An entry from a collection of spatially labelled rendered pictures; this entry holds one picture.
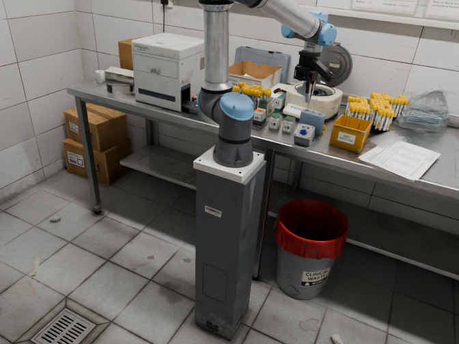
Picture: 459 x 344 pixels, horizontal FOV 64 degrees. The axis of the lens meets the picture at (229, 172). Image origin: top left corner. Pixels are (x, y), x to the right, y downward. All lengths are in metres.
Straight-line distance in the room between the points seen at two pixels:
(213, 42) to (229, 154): 0.38
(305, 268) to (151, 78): 1.19
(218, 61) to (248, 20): 0.96
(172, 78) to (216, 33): 0.55
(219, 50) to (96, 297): 1.39
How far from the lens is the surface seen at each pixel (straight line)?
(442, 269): 2.16
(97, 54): 3.00
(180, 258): 2.24
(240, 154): 1.29
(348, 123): 1.71
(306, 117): 1.67
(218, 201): 1.37
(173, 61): 1.76
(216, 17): 1.29
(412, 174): 1.52
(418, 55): 2.08
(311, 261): 1.86
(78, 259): 2.34
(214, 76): 1.33
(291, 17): 1.30
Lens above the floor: 1.56
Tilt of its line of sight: 31 degrees down
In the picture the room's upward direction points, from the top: 4 degrees clockwise
